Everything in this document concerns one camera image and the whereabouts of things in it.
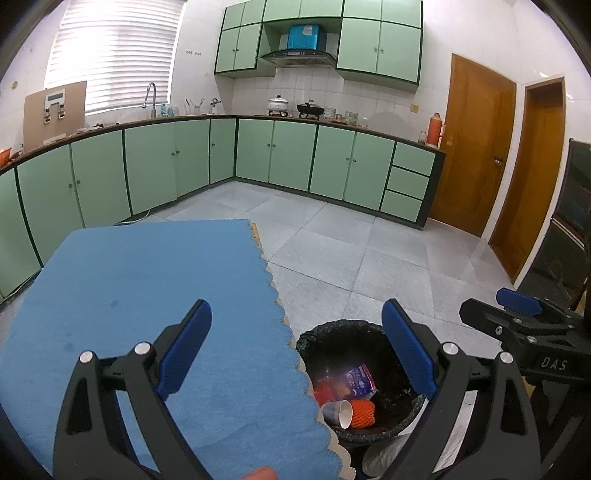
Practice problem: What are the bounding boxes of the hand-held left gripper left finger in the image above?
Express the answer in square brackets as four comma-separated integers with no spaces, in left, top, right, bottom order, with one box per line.
[53,299,213,480]

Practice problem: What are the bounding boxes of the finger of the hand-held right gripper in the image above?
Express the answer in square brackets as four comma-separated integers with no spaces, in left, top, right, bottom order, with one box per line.
[459,298,527,346]
[496,287,587,324]

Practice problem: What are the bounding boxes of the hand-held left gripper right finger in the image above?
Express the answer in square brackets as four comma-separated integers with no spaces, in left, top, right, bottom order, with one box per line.
[381,298,542,480]

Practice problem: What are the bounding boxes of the blue snack wrapper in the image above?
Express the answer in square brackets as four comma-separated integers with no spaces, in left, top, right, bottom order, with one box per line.
[344,364,377,398]

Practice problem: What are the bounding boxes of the orange foam fruit net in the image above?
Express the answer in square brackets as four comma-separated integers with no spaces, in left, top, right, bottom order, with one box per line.
[348,399,376,428]

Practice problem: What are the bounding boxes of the trash bin with black bag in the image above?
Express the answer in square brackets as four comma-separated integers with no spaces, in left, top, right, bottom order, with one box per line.
[295,320,428,446]

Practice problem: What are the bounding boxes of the red paper cup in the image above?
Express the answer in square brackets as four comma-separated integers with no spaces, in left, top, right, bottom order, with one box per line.
[314,381,352,408]

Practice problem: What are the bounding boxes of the white paper cup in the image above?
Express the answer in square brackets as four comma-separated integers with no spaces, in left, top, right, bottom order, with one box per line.
[322,399,354,428]

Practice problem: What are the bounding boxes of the blue scalloped tablecloth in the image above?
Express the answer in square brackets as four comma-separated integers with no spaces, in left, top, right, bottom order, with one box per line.
[0,219,345,480]

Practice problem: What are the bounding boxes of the black glass cabinet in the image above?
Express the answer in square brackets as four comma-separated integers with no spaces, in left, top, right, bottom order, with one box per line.
[519,138,591,315]

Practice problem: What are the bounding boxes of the person's striped clothing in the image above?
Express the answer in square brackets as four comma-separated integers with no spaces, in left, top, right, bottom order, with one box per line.
[362,434,411,478]

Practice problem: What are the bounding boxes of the wooden door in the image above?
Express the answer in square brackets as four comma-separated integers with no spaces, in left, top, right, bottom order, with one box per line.
[488,78,568,284]
[427,53,518,238]

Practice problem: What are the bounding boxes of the red thermos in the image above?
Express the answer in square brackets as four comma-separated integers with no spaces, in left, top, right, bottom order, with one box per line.
[427,112,444,147]

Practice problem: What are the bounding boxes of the green lower cabinets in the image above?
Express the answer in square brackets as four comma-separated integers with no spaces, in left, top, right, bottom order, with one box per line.
[0,115,446,301]

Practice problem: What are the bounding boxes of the green cabinets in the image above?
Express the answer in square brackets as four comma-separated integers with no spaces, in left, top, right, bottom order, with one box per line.
[0,115,446,301]
[213,0,424,93]

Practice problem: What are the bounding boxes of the black wok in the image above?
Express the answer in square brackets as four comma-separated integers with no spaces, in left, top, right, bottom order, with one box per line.
[296,100,326,121]

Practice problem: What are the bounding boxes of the brown cardboard board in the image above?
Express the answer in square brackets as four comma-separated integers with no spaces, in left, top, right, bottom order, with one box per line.
[23,80,88,151]

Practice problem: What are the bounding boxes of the green upper cabinets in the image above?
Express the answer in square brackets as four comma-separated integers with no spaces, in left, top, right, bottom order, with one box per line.
[213,0,424,93]

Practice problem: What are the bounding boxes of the white window blind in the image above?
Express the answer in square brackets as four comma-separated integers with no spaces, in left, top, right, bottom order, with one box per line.
[44,0,185,116]

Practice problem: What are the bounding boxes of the black range hood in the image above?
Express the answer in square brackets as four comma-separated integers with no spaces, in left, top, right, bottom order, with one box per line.
[260,50,338,69]

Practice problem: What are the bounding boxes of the blue box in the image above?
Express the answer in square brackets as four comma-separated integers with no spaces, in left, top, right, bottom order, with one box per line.
[287,24,322,51]

